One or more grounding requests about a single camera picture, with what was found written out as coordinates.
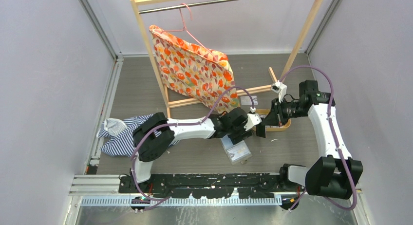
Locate blue white striped shirt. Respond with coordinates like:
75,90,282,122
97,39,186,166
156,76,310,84
97,113,181,158

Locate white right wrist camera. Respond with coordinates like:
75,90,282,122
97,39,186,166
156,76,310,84
271,81,287,103

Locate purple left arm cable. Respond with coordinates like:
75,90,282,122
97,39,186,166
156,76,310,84
131,86,256,211

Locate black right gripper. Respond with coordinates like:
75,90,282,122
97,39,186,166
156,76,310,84
262,96,306,127

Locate wooden clothes rack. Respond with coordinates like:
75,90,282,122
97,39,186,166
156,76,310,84
129,0,329,130

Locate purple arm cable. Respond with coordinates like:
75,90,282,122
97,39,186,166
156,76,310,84
131,86,256,211
279,65,358,212

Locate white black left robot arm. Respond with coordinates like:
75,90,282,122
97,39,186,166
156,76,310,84
131,108,262,193

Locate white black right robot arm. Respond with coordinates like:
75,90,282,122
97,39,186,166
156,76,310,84
256,80,363,199

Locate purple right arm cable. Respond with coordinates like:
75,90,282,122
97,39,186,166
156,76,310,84
279,65,358,212

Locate pink wire hanger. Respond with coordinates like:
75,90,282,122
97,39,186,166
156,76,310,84
163,3,220,61

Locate tan oval tray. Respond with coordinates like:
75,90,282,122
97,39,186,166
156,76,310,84
256,109,291,132

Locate orange floral garment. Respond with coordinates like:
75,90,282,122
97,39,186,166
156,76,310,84
149,25,240,113

